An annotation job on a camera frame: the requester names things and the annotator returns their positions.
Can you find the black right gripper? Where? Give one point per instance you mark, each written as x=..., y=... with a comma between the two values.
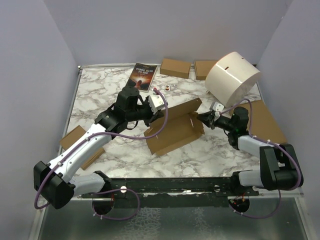
x=208, y=119

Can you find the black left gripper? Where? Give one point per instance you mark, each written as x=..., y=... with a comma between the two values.
x=157, y=115

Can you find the cardboard box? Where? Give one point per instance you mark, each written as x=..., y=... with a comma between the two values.
x=202, y=68
x=182, y=128
x=175, y=68
x=264, y=126
x=71, y=137

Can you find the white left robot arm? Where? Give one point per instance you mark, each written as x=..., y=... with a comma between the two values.
x=56, y=180

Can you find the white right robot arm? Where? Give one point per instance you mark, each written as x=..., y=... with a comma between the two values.
x=278, y=164

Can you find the small cartoon figure eraser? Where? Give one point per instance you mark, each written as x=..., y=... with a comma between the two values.
x=167, y=87

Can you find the Three Days To See book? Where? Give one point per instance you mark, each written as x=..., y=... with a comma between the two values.
x=142, y=77

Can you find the white cylindrical drum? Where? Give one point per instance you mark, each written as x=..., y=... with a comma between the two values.
x=231, y=78

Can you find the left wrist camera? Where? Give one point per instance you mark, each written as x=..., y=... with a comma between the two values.
x=156, y=102

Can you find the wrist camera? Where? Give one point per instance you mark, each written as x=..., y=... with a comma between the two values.
x=156, y=102
x=216, y=108

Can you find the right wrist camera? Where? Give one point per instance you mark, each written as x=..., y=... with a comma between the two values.
x=216, y=108

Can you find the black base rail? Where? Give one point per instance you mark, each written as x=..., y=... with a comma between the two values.
x=177, y=192

